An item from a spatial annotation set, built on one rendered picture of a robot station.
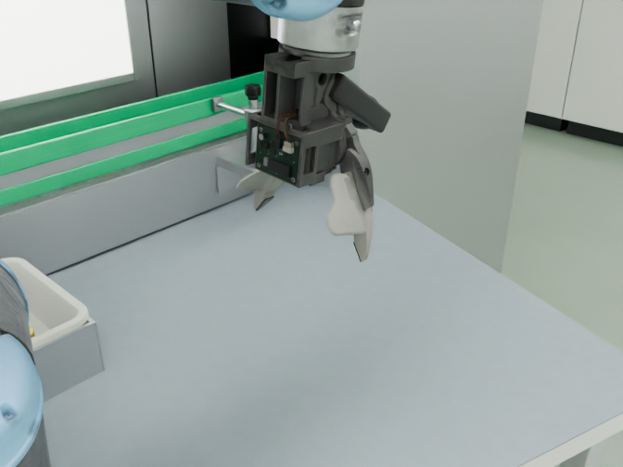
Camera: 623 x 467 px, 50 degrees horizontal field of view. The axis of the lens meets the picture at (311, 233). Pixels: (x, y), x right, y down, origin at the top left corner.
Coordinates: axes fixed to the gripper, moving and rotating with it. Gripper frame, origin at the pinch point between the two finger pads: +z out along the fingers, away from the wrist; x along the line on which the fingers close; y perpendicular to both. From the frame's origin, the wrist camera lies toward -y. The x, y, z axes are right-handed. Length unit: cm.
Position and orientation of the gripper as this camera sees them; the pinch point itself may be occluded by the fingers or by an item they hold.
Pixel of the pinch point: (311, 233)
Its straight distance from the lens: 72.1
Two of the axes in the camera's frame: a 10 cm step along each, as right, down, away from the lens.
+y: -6.4, 3.0, -7.0
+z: -1.0, 8.8, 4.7
